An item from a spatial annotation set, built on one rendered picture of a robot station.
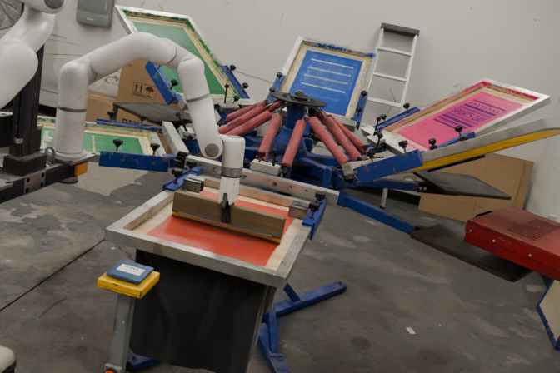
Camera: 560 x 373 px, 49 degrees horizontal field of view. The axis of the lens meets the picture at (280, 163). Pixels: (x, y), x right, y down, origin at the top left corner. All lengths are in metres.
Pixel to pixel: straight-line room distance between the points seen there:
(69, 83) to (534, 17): 5.10
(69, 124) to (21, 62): 0.50
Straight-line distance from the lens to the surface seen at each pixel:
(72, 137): 2.14
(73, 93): 2.10
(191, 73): 2.03
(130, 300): 1.81
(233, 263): 1.87
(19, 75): 1.69
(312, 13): 6.47
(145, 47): 2.02
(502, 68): 6.46
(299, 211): 2.37
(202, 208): 2.19
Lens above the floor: 1.76
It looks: 14 degrees down
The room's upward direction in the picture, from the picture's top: 11 degrees clockwise
